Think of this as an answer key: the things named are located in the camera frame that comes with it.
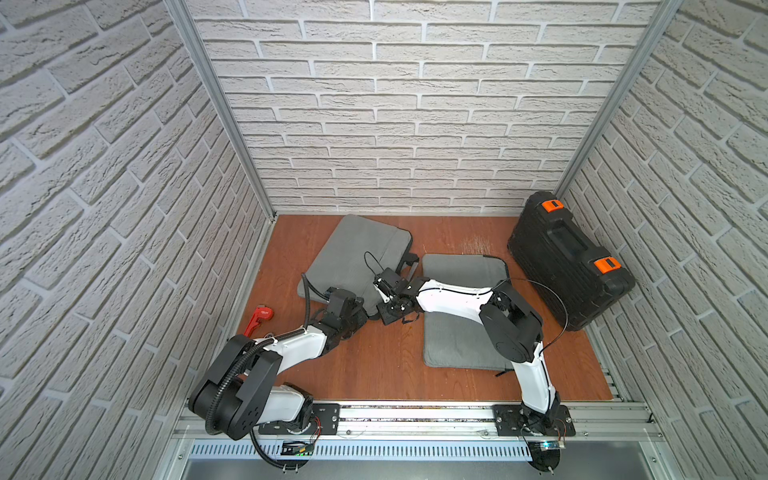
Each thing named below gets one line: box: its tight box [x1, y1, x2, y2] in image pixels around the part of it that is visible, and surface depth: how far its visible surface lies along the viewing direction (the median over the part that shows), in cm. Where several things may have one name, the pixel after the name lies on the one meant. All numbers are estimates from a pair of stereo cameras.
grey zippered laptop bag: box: [297, 214, 413, 317], surface depth 106 cm
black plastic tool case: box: [507, 191, 636, 332], surface depth 83 cm
